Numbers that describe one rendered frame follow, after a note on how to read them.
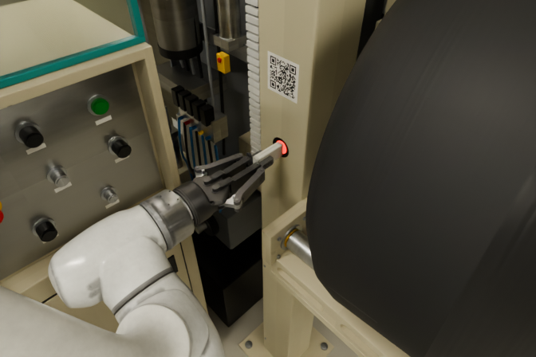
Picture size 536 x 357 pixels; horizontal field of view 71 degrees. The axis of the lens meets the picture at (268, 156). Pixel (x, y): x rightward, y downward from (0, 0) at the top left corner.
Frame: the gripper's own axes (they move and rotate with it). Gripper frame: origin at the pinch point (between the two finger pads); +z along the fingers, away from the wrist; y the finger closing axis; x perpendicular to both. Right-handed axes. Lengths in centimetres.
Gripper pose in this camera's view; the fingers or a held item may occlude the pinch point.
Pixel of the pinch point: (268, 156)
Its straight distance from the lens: 74.8
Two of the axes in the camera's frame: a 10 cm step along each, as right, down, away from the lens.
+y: -6.9, -4.7, 5.5
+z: 7.2, -4.5, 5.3
